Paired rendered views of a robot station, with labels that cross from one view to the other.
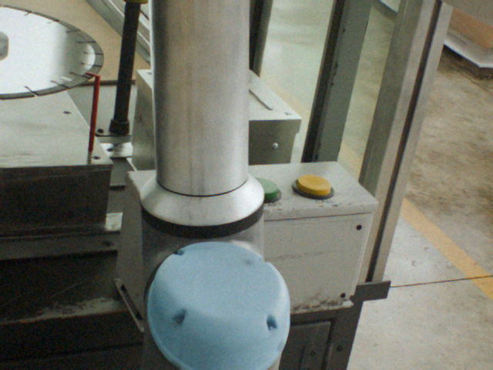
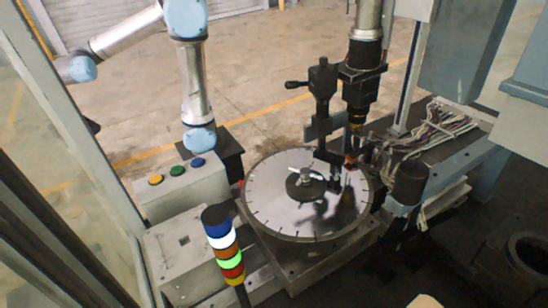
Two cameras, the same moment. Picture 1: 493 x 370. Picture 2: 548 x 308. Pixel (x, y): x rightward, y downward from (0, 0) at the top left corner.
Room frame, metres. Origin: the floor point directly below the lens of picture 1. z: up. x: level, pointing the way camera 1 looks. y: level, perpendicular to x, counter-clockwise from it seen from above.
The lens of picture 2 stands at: (1.75, 0.32, 1.51)
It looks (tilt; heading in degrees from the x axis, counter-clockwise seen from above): 39 degrees down; 180
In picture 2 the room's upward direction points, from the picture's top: 5 degrees counter-clockwise
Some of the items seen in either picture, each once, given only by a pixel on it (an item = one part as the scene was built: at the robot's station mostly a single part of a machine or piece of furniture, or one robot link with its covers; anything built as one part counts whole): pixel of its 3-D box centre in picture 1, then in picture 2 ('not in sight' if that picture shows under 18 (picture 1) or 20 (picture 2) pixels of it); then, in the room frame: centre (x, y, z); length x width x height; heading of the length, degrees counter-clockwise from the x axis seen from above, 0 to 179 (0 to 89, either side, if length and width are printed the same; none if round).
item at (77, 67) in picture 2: not in sight; (75, 68); (0.87, -0.28, 1.21); 0.11 x 0.11 x 0.08; 10
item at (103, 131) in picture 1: (119, 126); not in sight; (1.46, 0.21, 0.76); 0.09 x 0.03 x 0.03; 118
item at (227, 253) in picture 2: not in sight; (224, 243); (1.46, 0.21, 1.08); 0.05 x 0.04 x 0.03; 28
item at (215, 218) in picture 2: not in sight; (216, 220); (1.46, 0.21, 1.14); 0.05 x 0.04 x 0.03; 28
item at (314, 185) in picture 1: (313, 189); (156, 179); (1.07, -0.08, 0.90); 0.04 x 0.04 x 0.02
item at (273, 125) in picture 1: (209, 143); (192, 256); (1.31, 0.06, 0.82); 0.18 x 0.18 x 0.15; 28
